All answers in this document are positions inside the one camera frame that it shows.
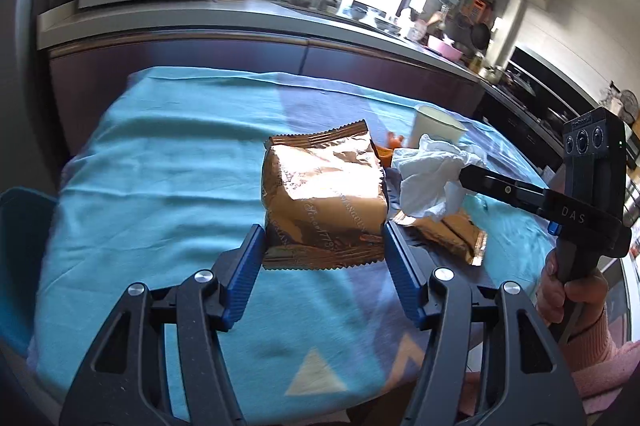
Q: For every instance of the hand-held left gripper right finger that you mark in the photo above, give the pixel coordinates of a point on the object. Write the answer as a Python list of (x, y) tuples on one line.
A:
[(402, 278)]

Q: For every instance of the grey kitchen counter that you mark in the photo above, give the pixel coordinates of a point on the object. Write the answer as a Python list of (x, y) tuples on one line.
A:
[(200, 14)]

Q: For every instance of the large gold foil snack bag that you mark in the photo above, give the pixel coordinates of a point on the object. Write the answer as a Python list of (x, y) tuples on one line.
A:
[(320, 196)]

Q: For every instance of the teal and grey tablecloth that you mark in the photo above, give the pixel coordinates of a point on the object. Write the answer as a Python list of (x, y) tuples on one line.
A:
[(150, 186)]

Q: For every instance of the black frying pan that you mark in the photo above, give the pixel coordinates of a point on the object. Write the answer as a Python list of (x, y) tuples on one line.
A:
[(481, 35)]

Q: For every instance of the white cup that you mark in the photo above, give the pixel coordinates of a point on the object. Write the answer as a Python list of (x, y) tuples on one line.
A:
[(435, 124)]

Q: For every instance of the dark purple base cabinet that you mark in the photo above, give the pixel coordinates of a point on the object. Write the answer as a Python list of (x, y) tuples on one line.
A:
[(200, 56)]

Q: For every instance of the person's right hand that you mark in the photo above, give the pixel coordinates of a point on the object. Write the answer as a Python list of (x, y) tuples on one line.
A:
[(585, 301)]

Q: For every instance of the orange peel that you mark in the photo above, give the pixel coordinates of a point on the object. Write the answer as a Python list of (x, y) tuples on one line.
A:
[(395, 140)]

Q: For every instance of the orange basket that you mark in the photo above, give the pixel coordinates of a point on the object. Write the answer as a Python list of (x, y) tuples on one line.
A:
[(474, 9)]

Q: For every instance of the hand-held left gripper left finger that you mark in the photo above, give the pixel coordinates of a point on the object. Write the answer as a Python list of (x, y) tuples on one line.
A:
[(245, 278)]

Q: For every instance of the person's right forearm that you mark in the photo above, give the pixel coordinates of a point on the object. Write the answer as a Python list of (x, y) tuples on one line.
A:
[(610, 371)]

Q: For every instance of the blue bin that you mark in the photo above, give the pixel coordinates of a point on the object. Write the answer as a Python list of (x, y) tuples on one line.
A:
[(22, 256)]

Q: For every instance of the small gold foil wrapper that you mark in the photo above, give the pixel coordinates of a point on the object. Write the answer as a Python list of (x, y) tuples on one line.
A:
[(450, 232)]

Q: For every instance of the pink bowl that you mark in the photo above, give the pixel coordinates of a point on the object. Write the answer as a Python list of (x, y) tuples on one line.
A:
[(444, 46)]

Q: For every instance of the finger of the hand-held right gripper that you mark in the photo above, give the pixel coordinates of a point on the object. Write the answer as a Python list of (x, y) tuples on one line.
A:
[(500, 190)]

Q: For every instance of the white tissue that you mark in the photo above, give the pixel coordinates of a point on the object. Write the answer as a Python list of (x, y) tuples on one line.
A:
[(425, 176)]

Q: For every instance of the black kitchen appliance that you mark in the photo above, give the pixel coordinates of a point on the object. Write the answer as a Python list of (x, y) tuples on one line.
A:
[(540, 81)]

